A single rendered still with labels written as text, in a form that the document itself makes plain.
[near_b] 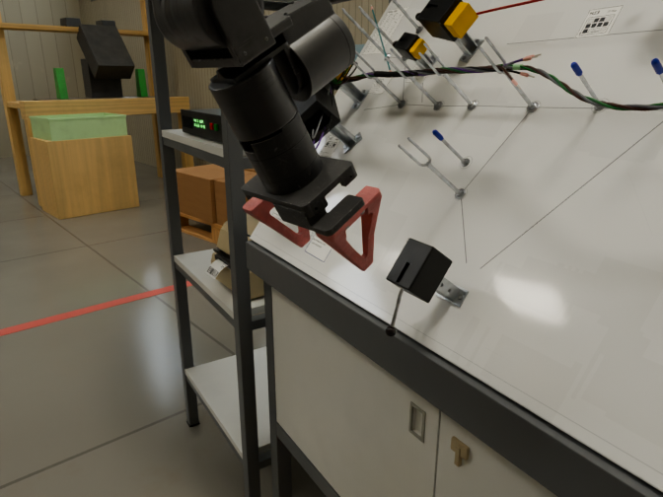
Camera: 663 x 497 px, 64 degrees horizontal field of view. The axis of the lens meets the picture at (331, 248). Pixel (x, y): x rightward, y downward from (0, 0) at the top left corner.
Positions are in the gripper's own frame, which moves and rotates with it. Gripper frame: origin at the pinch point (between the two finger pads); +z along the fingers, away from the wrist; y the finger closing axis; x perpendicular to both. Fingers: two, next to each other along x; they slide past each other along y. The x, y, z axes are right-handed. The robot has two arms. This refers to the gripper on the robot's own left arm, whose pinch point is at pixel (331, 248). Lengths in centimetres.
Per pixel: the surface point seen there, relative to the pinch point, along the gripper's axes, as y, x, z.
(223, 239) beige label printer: 87, -17, 40
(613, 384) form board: -22.1, -9.4, 19.6
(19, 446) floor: 147, 66, 83
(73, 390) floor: 170, 45, 95
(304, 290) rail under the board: 32.2, -8.1, 28.1
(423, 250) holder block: 0.6, -11.5, 10.7
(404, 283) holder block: 1.1, -7.3, 12.6
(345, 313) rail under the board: 18.7, -6.8, 26.3
